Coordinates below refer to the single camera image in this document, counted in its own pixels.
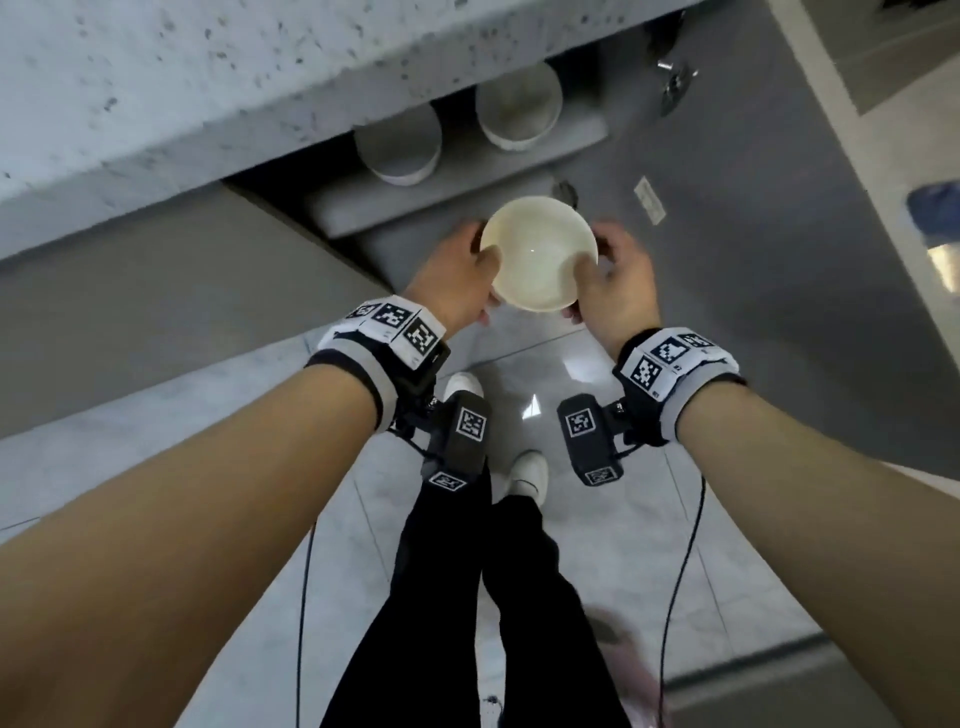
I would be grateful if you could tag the grey cabinet door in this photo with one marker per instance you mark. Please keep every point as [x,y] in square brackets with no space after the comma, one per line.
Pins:
[757,247]

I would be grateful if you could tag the person's right forearm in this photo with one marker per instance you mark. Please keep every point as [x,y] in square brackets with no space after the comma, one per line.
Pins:
[832,517]

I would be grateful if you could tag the wristband with markers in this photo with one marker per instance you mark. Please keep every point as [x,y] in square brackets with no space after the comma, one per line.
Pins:
[386,337]
[675,371]

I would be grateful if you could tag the cream ceramic bowl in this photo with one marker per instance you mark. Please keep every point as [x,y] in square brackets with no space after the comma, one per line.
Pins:
[537,253]

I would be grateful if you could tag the person's left white shoe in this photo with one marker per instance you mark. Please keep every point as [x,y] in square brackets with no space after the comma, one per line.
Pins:
[463,384]

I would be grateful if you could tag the left wristband with markers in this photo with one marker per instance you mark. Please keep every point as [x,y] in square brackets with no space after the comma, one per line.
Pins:
[386,337]

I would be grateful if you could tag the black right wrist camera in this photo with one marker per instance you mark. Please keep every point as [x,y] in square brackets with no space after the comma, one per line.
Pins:
[589,439]

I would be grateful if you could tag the white label sticker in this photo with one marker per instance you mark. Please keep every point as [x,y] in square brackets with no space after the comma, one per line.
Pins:
[649,199]

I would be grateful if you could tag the right wristband with markers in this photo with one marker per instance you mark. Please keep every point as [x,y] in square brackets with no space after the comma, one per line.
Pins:
[675,371]

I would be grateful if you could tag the person's right white shoe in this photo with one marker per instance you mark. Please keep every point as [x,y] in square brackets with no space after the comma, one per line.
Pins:
[529,474]

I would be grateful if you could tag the person's left thumb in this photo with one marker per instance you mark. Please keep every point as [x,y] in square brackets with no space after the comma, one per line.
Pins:
[489,262]

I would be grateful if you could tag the person's white shoe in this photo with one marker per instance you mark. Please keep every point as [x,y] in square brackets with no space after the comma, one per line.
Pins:
[529,474]
[463,384]

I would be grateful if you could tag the person's left hand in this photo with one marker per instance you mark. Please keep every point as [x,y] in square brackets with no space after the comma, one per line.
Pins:
[448,279]

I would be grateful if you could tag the person's right thumb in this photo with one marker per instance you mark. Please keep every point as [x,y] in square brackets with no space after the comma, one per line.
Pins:
[589,271]

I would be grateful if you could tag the person's leg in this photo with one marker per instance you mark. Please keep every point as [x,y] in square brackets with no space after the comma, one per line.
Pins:
[551,630]
[420,622]

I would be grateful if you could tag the grey cabinet shelf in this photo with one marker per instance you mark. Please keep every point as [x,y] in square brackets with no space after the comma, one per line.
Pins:
[457,180]

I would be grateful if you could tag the white bowl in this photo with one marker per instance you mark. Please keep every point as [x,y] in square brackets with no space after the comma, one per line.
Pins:
[519,105]
[397,146]

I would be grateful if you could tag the person's right leg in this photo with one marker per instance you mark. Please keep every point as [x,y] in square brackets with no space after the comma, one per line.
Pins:
[551,630]

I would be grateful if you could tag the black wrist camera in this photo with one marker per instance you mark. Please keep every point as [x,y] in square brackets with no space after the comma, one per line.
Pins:
[459,442]
[589,439]

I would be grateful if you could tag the person's left forearm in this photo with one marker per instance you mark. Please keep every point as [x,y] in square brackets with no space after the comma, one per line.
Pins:
[161,540]

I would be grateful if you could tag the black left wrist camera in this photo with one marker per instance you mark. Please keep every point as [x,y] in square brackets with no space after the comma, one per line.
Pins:
[459,442]

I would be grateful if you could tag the person's right hand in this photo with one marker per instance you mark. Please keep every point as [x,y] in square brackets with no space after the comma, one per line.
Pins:
[619,294]

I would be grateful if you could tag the grey cabinet side panel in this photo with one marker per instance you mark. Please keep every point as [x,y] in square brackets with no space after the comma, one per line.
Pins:
[150,300]

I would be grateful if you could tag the person's left leg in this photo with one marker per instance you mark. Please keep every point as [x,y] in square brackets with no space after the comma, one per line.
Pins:
[420,622]

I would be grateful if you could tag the speckled stone countertop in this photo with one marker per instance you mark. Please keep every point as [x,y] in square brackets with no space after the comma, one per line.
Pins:
[225,82]

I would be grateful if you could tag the blue object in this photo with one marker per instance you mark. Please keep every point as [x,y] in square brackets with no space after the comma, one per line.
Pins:
[936,211]

